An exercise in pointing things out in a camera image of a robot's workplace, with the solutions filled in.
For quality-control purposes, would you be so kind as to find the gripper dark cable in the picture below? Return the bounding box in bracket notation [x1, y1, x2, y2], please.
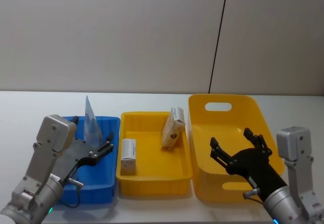
[58, 158, 85, 208]
[242, 188, 266, 206]

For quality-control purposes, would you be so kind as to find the beige paper packet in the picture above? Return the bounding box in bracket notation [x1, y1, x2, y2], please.
[160, 107, 186, 149]

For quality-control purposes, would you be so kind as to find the clear blue plastic pouch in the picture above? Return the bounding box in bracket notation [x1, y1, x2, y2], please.
[83, 95, 104, 150]

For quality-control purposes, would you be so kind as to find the tall white carton box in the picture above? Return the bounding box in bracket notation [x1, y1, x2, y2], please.
[120, 138, 138, 177]

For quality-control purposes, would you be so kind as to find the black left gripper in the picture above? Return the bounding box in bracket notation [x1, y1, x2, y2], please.
[51, 116, 114, 184]

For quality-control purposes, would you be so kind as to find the yellow plastic basket with handles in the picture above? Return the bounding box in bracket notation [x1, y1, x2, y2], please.
[187, 93, 286, 206]

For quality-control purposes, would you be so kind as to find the blue plastic bin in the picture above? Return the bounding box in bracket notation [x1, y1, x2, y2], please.
[54, 115, 121, 206]

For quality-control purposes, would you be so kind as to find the shallow yellow plastic tray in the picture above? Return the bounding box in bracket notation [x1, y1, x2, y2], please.
[115, 110, 194, 200]

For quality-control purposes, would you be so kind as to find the right gripper dark cable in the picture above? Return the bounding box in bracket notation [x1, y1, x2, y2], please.
[242, 188, 266, 206]

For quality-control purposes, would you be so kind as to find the small white carton box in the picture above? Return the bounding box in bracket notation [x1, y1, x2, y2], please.
[173, 106, 186, 127]

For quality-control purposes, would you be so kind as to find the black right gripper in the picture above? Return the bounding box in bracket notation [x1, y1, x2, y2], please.
[210, 127, 290, 201]

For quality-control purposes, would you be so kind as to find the left gripper dark cable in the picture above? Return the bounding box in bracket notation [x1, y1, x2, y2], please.
[58, 158, 85, 208]

